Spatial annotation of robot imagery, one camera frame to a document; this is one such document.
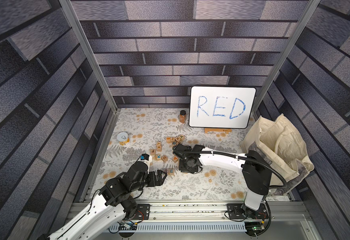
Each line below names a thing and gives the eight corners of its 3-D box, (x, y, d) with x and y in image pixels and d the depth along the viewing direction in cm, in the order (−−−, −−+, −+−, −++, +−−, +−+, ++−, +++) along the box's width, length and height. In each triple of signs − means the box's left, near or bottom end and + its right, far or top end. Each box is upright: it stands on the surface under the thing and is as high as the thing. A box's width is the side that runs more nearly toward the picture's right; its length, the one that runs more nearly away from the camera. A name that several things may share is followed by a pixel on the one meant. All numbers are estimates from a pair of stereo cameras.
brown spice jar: (180, 124, 113) (181, 115, 106) (179, 118, 117) (179, 110, 109) (186, 123, 114) (187, 114, 106) (184, 118, 117) (185, 109, 110)
